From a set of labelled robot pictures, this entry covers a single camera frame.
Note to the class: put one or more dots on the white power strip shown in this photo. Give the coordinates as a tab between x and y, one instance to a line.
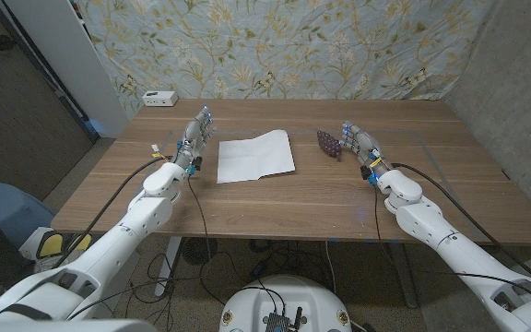
159	98

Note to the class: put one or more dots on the white paper sheet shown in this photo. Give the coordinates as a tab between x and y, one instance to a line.
256	159

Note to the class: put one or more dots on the black module on torso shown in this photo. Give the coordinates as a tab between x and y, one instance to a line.
277	323

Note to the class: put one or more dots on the blue chair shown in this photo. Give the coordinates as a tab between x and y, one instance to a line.
7	207

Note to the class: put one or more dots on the floral printed backdrop cloth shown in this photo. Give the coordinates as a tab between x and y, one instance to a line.
293	46

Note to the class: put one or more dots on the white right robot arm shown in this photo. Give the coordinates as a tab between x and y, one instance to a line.
454	249

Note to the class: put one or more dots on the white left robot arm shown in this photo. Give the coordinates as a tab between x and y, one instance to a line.
109	244

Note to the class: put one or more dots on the black round floor fan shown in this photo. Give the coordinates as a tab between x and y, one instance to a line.
198	251

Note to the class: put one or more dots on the white cabinet panel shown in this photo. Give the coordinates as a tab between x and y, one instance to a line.
72	60

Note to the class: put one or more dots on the grey table leg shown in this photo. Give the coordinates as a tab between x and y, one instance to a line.
404	276

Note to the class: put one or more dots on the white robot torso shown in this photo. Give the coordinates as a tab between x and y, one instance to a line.
256	299

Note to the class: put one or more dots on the purple toy grapes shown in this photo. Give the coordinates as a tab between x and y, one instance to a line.
329	144

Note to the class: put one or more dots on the white table leg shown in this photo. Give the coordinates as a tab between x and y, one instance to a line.
168	267

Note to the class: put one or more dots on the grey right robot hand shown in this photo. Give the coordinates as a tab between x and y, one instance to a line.
366	147

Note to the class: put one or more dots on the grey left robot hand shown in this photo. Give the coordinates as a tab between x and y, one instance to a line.
192	143

